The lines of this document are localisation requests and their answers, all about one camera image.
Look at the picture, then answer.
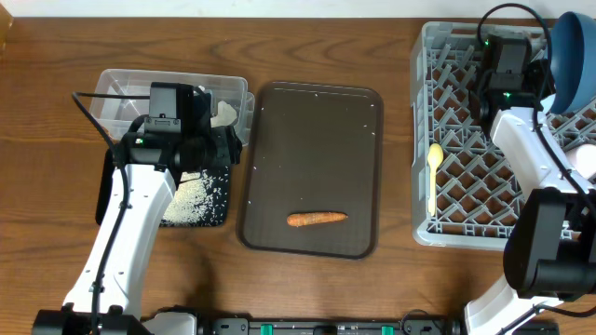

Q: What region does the white tissue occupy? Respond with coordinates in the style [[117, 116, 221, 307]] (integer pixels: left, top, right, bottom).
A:
[[195, 86, 237, 127]]

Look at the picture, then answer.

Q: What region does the orange carrot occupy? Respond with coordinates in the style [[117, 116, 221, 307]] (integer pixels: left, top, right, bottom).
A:
[[287, 212, 348, 227]]

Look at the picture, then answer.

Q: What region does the pale yellow plastic spoon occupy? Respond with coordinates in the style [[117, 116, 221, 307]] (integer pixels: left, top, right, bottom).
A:
[[427, 143, 443, 216]]

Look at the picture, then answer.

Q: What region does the pink cup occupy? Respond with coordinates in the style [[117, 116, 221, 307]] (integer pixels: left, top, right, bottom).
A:
[[565, 143, 596, 180]]

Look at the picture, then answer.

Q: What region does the large dark blue bowl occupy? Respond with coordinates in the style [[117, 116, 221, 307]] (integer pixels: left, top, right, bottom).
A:
[[550, 11, 595, 114]]

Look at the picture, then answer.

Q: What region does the small light blue rice bowl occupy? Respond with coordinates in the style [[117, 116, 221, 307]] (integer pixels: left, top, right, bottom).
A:
[[540, 93, 556, 114]]

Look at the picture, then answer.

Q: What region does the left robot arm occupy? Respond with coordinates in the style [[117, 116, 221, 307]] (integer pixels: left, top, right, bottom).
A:
[[32, 126, 242, 334]]

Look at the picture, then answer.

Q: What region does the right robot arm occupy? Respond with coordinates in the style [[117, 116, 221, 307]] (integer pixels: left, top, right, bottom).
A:
[[464, 70, 595, 334]]

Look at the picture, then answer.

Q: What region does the grey dishwasher rack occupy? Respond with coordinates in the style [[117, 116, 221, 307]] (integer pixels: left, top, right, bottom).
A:
[[410, 21, 570, 251]]

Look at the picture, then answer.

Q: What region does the black plastic tray bin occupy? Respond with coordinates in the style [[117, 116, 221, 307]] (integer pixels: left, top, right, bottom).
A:
[[95, 149, 231, 230]]

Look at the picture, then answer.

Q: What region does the white rice pile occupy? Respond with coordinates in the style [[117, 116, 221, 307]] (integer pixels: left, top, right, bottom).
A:
[[160, 167, 231, 228]]

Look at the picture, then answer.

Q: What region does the brown serving tray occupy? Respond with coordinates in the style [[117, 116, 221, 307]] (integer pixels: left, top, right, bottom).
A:
[[237, 81, 384, 260]]

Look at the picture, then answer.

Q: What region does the clear plastic bin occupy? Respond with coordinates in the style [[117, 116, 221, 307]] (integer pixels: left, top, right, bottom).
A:
[[89, 69, 255, 146]]

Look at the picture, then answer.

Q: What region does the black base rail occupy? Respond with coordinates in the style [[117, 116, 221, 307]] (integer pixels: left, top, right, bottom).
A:
[[139, 316, 560, 335]]

